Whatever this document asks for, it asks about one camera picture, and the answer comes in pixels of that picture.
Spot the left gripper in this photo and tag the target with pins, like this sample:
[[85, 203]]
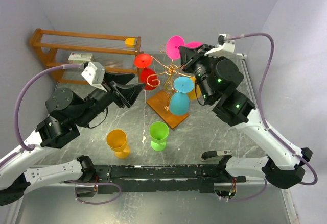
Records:
[[127, 95]]

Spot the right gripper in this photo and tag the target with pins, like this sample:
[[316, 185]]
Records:
[[189, 57]]

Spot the pink wine glass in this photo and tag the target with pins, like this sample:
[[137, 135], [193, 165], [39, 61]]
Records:
[[175, 42]]

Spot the red wine glass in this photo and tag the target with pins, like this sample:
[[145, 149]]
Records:
[[147, 75]]

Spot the orange wine glass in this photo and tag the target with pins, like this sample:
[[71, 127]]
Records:
[[117, 141], [196, 92]]

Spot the blue wine glass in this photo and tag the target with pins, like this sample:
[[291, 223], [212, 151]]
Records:
[[179, 102]]

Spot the green wine glass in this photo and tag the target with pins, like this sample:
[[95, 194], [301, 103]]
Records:
[[159, 132]]

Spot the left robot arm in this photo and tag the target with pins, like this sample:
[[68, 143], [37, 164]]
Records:
[[67, 112]]

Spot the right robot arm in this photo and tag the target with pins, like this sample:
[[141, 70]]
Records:
[[218, 79]]

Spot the wooden shelf rack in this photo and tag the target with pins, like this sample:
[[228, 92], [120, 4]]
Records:
[[46, 52]]

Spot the yellow block on shelf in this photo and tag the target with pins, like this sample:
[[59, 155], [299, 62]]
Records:
[[130, 42]]

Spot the white box on shelf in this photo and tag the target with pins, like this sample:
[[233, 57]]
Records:
[[76, 57]]

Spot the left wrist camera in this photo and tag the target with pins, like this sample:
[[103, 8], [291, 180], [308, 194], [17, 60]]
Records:
[[93, 73]]

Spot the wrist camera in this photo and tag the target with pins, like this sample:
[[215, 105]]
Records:
[[93, 73], [224, 47]]

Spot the gold wire glass rack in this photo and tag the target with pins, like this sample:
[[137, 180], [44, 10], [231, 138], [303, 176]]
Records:
[[160, 101]]

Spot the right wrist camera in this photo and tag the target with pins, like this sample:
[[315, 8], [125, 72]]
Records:
[[224, 47]]

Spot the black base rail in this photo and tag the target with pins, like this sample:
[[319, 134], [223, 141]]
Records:
[[152, 178]]

